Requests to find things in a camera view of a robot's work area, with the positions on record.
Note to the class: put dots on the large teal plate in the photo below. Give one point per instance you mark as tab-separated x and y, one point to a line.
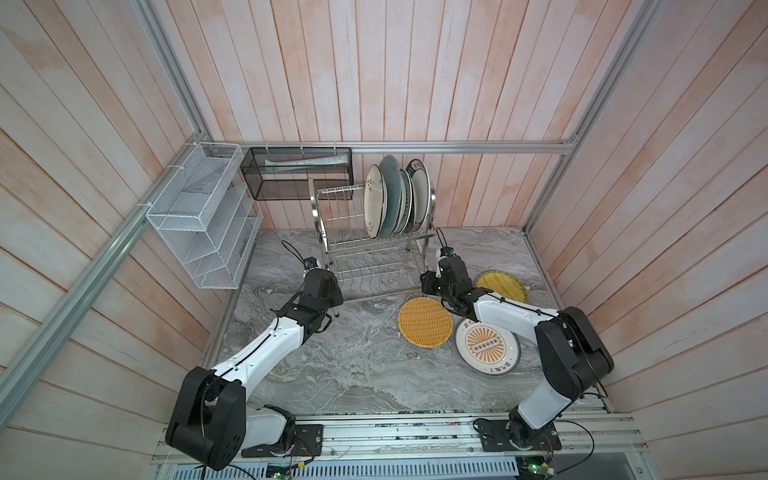
393	183

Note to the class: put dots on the white wire mesh shelf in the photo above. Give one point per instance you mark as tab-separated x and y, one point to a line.
206	218

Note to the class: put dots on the white plate green lettered rim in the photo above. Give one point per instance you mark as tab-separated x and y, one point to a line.
421	186

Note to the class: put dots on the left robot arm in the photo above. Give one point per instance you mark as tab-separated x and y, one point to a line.
209	422

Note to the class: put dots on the small orange sunburst plate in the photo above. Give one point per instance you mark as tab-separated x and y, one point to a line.
411	212

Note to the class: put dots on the large orange sunburst plate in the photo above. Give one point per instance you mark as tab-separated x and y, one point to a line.
487	348

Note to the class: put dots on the black wire mesh basket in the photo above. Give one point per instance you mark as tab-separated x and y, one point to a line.
283	173

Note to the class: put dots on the light green flower plate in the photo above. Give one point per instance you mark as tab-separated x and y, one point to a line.
403	214

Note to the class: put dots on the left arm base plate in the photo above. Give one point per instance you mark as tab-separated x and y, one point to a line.
299	440

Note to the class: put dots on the yellow woven pattern plate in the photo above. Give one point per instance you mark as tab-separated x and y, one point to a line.
504	284

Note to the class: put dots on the stainless steel dish rack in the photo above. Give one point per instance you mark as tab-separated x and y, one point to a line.
365	267

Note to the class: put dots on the aluminium frame rail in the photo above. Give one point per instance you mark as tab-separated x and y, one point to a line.
427	147

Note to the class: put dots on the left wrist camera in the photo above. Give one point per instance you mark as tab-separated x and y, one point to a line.
310	263

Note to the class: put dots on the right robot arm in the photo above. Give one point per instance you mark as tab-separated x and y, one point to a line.
572	355

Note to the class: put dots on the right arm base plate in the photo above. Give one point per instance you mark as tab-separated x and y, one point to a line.
498	435

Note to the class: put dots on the orange woven pattern plate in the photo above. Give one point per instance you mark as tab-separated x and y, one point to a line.
424	322

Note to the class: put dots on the cream floral plate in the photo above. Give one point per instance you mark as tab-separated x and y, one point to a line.
374	201

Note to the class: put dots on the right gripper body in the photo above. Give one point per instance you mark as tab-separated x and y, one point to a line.
433	285

